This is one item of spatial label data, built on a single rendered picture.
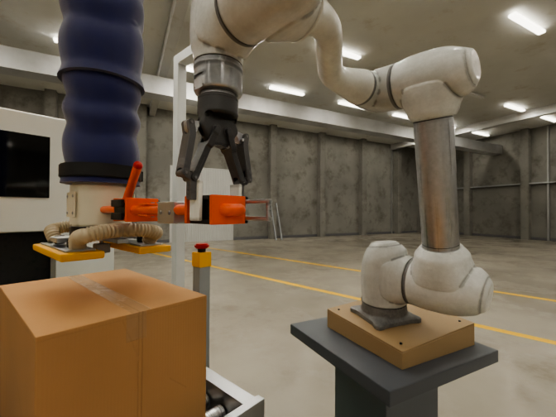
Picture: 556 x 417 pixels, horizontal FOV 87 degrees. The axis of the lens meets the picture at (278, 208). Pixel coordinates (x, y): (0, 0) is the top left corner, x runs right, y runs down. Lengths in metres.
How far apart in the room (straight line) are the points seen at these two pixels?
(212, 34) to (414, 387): 0.94
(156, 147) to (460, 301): 11.69
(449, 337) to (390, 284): 0.24
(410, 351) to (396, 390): 0.14
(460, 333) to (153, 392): 0.94
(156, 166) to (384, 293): 11.34
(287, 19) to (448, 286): 0.79
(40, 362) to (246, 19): 0.74
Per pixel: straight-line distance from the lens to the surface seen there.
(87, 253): 0.91
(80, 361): 0.83
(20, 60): 8.58
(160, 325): 0.88
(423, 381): 1.00
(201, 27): 0.59
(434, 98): 0.89
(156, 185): 11.96
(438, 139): 0.91
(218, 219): 0.50
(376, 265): 1.07
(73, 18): 1.15
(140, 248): 0.96
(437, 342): 1.11
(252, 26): 0.52
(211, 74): 0.57
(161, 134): 12.29
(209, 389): 1.25
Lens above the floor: 1.20
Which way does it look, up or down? 1 degrees up
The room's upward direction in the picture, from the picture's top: straight up
